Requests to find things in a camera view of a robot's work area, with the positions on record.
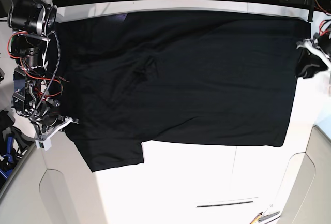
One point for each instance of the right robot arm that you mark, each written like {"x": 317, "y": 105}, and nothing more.
{"x": 34, "y": 45}

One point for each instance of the grey pen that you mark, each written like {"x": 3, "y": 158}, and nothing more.
{"x": 269, "y": 216}

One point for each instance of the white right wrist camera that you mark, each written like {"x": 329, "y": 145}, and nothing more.
{"x": 43, "y": 144}

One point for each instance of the black T-shirt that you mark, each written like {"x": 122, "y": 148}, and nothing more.
{"x": 194, "y": 77}

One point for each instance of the yellow pencil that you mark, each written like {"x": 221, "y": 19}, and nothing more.
{"x": 257, "y": 217}

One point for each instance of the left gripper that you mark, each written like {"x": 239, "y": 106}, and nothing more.
{"x": 315, "y": 53}

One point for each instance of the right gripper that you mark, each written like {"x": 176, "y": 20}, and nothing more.
{"x": 48, "y": 120}

